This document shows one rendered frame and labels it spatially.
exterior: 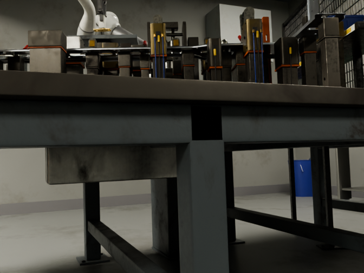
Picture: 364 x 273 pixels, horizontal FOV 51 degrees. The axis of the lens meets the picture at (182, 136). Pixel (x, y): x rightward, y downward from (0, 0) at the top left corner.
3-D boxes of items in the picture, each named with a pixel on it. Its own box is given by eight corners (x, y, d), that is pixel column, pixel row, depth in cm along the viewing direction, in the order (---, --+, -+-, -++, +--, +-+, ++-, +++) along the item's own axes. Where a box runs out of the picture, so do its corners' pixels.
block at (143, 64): (141, 123, 156) (139, 53, 158) (142, 124, 163) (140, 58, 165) (151, 122, 157) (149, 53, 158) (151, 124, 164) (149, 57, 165)
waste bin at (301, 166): (330, 195, 482) (328, 156, 485) (304, 198, 466) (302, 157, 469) (307, 193, 522) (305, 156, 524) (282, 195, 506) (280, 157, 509)
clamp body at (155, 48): (151, 117, 134) (148, 20, 136) (152, 121, 146) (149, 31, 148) (170, 117, 134) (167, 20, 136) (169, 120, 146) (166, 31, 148)
